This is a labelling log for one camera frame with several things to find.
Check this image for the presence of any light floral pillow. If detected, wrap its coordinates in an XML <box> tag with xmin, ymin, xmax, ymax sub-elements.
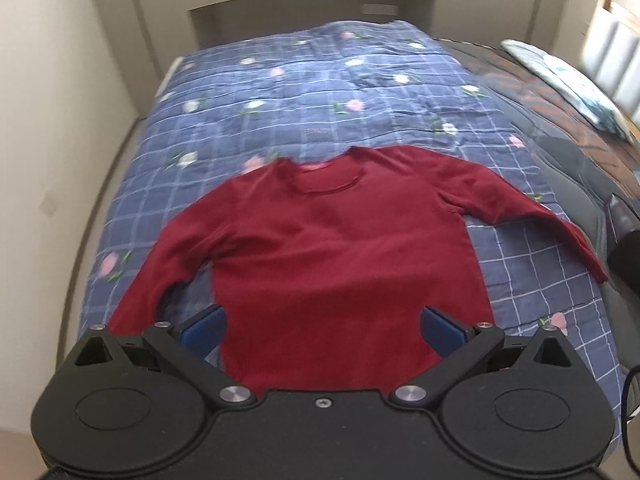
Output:
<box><xmin>501</xmin><ymin>39</ymin><xmax>634</xmax><ymax>144</ymax></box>

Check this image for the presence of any dark red long-sleeve sweater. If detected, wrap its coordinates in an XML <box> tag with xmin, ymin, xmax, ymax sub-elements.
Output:
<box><xmin>108</xmin><ymin>145</ymin><xmax>606</xmax><ymax>392</ymax></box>

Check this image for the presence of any padded white headboard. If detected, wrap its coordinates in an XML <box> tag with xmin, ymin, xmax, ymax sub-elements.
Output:
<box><xmin>579</xmin><ymin>0</ymin><xmax>640</xmax><ymax>127</ymax></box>

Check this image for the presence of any black cable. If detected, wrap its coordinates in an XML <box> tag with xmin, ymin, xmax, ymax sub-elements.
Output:
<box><xmin>618</xmin><ymin>361</ymin><xmax>640</xmax><ymax>470</ymax></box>

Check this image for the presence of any blue plaid floral quilt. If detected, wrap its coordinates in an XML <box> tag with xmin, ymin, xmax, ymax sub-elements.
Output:
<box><xmin>80</xmin><ymin>22</ymin><xmax>623</xmax><ymax>405</ymax></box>

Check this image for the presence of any white wall socket plate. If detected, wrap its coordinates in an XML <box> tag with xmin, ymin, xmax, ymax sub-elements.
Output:
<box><xmin>39</xmin><ymin>193</ymin><xmax>58</xmax><ymax>218</ymax></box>

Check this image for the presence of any dark patterned blanket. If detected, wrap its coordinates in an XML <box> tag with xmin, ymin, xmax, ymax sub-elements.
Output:
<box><xmin>434</xmin><ymin>37</ymin><xmax>640</xmax><ymax>261</ymax></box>

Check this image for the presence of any black leather object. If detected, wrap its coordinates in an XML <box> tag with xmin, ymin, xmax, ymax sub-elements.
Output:
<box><xmin>604</xmin><ymin>194</ymin><xmax>640</xmax><ymax>295</ymax></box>

